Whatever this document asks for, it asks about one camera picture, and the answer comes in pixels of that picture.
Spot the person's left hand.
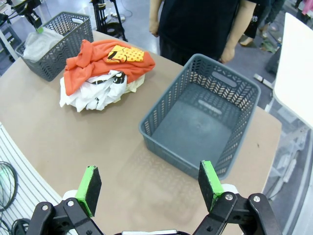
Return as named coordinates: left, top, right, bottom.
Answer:
left=219, top=46, right=236, bottom=65

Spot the large white side table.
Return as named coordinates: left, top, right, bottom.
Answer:
left=273, top=12, right=313, bottom=128

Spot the grey woven plastic basket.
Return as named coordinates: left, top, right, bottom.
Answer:
left=15, top=11, right=94, bottom=82
left=138, top=53, right=261, bottom=179

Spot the person's right forearm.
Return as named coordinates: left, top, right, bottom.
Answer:
left=149, top=0, right=164, bottom=24

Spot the white T-shirt black print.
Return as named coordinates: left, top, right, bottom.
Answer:
left=59, top=70, right=128, bottom=113

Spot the cream garment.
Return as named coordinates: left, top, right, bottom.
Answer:
left=117, top=73, right=147, bottom=98

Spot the black camera tripod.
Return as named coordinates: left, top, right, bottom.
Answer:
left=91, top=0, right=128, bottom=42

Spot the yellow red-dotted garment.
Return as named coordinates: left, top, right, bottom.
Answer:
left=105, top=45, right=145, bottom=64

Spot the person in black T-shirt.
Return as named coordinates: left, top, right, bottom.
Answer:
left=156, top=0, right=247, bottom=67

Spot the person's left forearm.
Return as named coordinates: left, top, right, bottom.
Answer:
left=224, top=0, right=257, bottom=51

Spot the black cable loop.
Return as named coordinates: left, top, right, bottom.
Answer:
left=0, top=161, right=19, bottom=212

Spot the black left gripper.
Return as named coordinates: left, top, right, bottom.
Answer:
left=24, top=9, right=45, bottom=34

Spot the orange shirt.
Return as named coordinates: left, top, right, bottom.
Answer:
left=64, top=39, right=156, bottom=96

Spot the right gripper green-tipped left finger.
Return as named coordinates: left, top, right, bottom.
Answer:
left=25, top=165, right=103, bottom=235

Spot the person's right hand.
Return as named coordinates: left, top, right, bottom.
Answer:
left=149, top=19, right=161, bottom=38

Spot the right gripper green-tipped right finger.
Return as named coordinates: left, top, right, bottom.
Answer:
left=193, top=160, right=283, bottom=235

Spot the clear plastic storage rack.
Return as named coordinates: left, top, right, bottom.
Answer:
left=263, top=117, right=313, bottom=199

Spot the pale grey garment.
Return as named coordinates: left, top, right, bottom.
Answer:
left=23, top=28, right=65, bottom=62

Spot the figure in dark floral skirt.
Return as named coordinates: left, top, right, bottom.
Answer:
left=241, top=0, right=286, bottom=47

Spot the white ribbed panel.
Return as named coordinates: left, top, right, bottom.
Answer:
left=0, top=122, right=63, bottom=235

